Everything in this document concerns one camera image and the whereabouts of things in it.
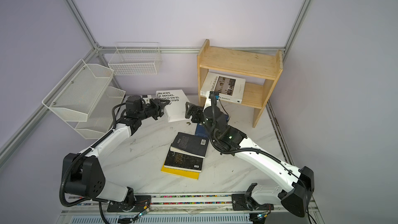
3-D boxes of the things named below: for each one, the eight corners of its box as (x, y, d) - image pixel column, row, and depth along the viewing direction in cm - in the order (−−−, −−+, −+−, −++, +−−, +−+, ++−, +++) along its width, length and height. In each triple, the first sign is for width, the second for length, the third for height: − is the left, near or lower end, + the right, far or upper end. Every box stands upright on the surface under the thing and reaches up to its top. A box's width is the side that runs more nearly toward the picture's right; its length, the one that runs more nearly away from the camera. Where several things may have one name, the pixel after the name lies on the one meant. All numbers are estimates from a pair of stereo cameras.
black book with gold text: (164, 167, 87) (163, 165, 84) (170, 153, 92) (169, 150, 89) (200, 175, 84) (200, 173, 81) (203, 160, 89) (203, 157, 87)
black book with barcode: (171, 152, 92) (170, 148, 89) (177, 135, 100) (177, 131, 96) (204, 159, 89) (204, 156, 86) (208, 141, 97) (208, 138, 93)
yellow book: (161, 171, 86) (160, 170, 84) (165, 162, 89) (164, 161, 87) (198, 182, 82) (198, 181, 80) (201, 173, 85) (201, 171, 84)
